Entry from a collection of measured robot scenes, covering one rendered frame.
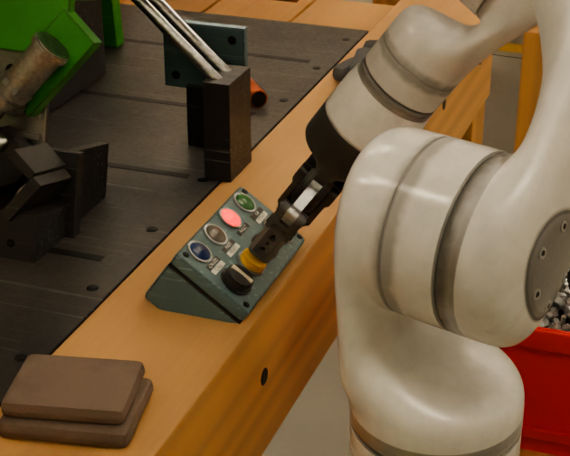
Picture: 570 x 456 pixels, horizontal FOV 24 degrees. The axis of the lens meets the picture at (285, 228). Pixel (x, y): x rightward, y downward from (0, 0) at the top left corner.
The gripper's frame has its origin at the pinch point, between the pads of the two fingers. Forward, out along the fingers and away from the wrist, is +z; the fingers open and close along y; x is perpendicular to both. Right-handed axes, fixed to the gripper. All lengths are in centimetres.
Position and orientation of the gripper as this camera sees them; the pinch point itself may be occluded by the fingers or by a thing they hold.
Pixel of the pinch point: (270, 240)
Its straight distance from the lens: 113.7
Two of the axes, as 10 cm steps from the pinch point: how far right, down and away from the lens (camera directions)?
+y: -3.4, 4.2, -8.4
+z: -5.4, 6.5, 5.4
